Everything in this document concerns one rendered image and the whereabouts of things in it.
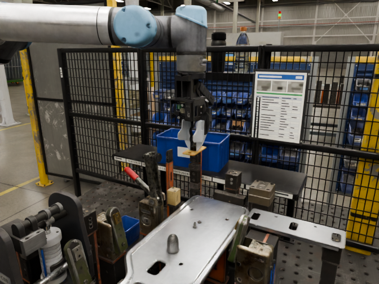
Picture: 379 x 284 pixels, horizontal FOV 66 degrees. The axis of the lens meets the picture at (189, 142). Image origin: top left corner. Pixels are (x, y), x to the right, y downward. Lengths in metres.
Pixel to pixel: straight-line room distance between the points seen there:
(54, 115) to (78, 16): 2.90
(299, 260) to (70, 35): 1.16
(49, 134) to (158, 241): 2.90
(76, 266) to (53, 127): 2.89
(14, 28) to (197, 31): 0.38
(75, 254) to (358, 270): 1.07
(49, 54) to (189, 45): 2.78
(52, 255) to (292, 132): 0.97
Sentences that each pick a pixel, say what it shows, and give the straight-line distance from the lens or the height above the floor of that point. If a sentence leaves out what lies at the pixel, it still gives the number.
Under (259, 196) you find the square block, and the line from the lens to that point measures 1.07.
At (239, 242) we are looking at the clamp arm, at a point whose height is 1.05.
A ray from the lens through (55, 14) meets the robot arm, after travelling 0.68.
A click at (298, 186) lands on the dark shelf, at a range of 1.20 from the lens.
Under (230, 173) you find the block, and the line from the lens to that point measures 1.13.
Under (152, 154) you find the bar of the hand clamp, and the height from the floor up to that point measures 1.21.
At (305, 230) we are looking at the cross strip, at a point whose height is 1.00.
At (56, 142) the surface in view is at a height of 0.56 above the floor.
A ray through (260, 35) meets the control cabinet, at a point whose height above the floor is 1.94.
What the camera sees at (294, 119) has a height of 1.25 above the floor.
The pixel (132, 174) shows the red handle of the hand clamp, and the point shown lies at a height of 1.13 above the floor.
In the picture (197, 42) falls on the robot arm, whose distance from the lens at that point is 0.73.
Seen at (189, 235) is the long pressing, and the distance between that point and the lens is 0.90.
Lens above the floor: 1.51
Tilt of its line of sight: 17 degrees down
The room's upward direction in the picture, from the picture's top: straight up
